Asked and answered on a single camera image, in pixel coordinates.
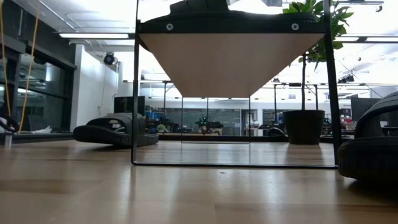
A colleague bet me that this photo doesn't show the white crumpled paper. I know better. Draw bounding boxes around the white crumpled paper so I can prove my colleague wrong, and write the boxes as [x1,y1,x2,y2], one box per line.
[29,125,53,135]

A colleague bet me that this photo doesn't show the ceiling mounted black camera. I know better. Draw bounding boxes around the ceiling mounted black camera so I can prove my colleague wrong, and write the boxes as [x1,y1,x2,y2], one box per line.
[103,52,118,67]

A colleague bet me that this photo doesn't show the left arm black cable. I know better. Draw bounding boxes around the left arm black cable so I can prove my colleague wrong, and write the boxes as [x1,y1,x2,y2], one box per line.
[0,114,20,135]

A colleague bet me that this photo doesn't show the ceiling light strip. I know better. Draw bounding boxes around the ceiling light strip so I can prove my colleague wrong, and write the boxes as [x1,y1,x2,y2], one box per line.
[58,32,130,40]
[334,36,398,44]

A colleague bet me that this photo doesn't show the blue storage bins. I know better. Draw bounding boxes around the blue storage bins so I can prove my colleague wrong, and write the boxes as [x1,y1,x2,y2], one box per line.
[144,110,162,134]

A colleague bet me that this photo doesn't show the potted green plant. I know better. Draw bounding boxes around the potted green plant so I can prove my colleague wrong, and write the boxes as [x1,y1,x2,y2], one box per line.
[277,0,355,146]

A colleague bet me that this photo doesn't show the black rubber slide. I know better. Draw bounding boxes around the black rubber slide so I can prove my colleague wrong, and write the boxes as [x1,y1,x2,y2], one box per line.
[336,91,398,182]
[140,0,318,25]
[72,112,159,148]

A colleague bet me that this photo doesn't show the yellow cable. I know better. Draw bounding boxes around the yellow cable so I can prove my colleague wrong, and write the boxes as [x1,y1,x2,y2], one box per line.
[18,0,41,134]
[0,0,12,119]

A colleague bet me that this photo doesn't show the black frame wooden shelf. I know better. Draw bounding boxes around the black frame wooden shelf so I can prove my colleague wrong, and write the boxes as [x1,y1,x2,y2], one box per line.
[131,0,343,170]

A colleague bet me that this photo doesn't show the black monitor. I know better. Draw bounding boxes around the black monitor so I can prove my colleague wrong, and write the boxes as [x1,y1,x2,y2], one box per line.
[350,96,371,121]
[113,95,146,114]

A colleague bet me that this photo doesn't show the black aluminium rig frame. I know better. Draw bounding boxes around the black aluminium rig frame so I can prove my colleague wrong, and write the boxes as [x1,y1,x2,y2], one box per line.
[12,132,355,144]

